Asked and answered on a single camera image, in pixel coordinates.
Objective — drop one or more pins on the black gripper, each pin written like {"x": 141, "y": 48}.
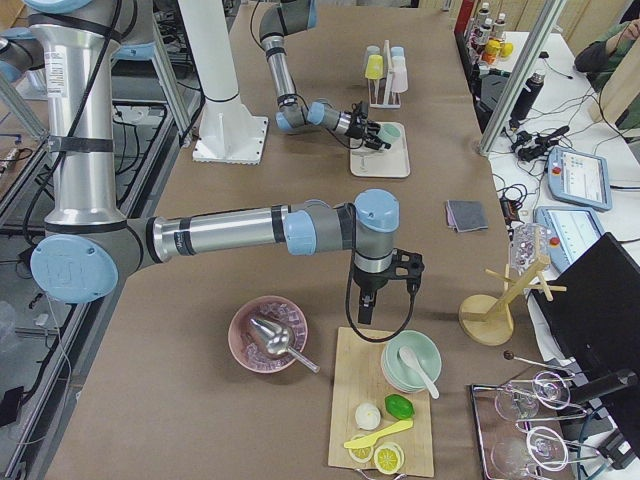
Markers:
{"x": 370, "y": 282}
{"x": 358, "y": 126}

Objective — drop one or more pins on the green plastic cup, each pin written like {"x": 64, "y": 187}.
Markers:
{"x": 389, "y": 133}

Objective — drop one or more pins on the white rabbit print tray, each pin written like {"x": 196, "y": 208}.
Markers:
{"x": 391, "y": 163}

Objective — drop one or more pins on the pink plastic cup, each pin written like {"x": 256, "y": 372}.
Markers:
{"x": 399, "y": 82}

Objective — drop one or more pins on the yellow plastic cup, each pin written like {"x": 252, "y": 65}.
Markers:
{"x": 374, "y": 69}

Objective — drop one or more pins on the cream white plastic cup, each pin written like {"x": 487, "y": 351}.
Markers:
{"x": 399, "y": 63}

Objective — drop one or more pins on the grey translucent plastic cup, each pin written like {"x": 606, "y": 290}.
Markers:
{"x": 372, "y": 50}

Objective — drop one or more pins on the light blue plastic cup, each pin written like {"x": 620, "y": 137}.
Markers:
{"x": 397, "y": 51}

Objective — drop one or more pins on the white ceramic spoon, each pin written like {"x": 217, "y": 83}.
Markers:
{"x": 410, "y": 359}

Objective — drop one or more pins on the wooden cutting board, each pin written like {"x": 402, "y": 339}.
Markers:
{"x": 358, "y": 378}

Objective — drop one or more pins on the metal ice scoop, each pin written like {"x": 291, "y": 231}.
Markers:
{"x": 276, "y": 340}

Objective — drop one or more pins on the green lime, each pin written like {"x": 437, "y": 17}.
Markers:
{"x": 399, "y": 407}

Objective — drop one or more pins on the white garlic bulb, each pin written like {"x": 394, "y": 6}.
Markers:
{"x": 367, "y": 416}

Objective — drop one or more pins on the wooden mug tree stand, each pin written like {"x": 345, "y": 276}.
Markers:
{"x": 487, "y": 319}

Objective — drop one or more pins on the folded grey cloth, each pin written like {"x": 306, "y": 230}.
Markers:
{"x": 465, "y": 216}

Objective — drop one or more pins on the yellow plastic knife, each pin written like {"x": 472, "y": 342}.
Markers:
{"x": 371, "y": 439}

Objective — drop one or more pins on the lemon slice left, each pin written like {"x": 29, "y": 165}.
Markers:
{"x": 361, "y": 455}

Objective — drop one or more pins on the lemon slice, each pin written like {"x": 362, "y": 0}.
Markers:
{"x": 388, "y": 458}
{"x": 361, "y": 455}

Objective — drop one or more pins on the lemon slice right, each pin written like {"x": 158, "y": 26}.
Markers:
{"x": 388, "y": 458}

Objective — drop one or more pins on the black water bottle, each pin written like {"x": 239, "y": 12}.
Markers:
{"x": 528, "y": 96}

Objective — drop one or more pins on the clear glass mug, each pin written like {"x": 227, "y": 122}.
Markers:
{"x": 529, "y": 243}

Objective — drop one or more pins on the upper wine glass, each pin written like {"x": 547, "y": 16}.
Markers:
{"x": 523, "y": 399}

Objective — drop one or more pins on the wine glass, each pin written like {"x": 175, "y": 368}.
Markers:
{"x": 523, "y": 399}
{"x": 538, "y": 453}

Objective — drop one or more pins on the upper teach pendant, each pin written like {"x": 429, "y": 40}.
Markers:
{"x": 579, "y": 178}

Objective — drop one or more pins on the teach pendant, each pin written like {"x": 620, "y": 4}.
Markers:
{"x": 573, "y": 230}
{"x": 579, "y": 178}

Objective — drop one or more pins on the lower teach pendant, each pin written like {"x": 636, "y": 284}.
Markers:
{"x": 573, "y": 230}

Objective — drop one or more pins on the black monitor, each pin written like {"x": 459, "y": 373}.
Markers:
{"x": 596, "y": 322}

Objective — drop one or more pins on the lower wine glass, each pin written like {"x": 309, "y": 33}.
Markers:
{"x": 538, "y": 453}

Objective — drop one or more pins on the seated person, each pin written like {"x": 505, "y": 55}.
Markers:
{"x": 599, "y": 60}

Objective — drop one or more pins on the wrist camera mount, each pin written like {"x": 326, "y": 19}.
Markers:
{"x": 406, "y": 265}
{"x": 361, "y": 109}

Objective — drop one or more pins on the white wire cup rack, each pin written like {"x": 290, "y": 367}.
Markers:
{"x": 379, "y": 92}

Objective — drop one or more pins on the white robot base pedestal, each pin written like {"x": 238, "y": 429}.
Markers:
{"x": 228, "y": 132}

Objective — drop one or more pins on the black wire glass rack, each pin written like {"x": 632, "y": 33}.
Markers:
{"x": 490, "y": 427}

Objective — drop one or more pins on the aluminium frame post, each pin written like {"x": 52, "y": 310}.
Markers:
{"x": 524, "y": 65}

